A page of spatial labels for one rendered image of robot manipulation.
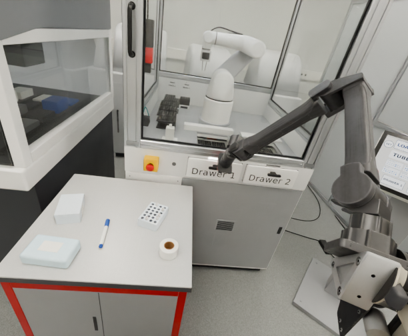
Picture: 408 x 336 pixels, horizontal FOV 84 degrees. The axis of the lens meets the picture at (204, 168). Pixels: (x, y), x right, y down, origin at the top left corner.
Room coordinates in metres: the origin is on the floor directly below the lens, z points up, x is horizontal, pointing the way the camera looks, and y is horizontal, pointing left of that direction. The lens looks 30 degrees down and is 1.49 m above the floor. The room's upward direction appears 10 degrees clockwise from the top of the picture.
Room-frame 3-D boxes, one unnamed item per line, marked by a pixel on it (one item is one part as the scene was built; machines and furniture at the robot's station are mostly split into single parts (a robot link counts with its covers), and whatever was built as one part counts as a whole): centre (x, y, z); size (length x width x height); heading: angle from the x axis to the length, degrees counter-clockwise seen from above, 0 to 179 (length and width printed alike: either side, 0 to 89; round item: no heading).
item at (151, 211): (0.73, 0.18, 0.78); 0.12 x 0.08 x 0.04; 170
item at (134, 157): (1.54, -0.03, 0.87); 1.02 x 0.95 x 0.14; 97
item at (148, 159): (1.00, 0.27, 0.88); 0.07 x 0.05 x 0.07; 97
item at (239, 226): (1.54, -0.04, 0.40); 1.03 x 0.95 x 0.80; 97
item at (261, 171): (1.10, -0.37, 0.87); 0.29 x 0.02 x 0.11; 97
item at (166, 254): (0.58, 0.07, 0.78); 0.07 x 0.07 x 0.04
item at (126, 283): (0.70, 0.31, 0.38); 0.62 x 0.58 x 0.76; 97
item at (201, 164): (1.06, -0.06, 0.87); 0.29 x 0.02 x 0.11; 97
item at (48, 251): (0.48, 0.45, 0.78); 0.15 x 0.10 x 0.04; 93
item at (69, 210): (0.68, 0.51, 0.79); 0.13 x 0.09 x 0.05; 22
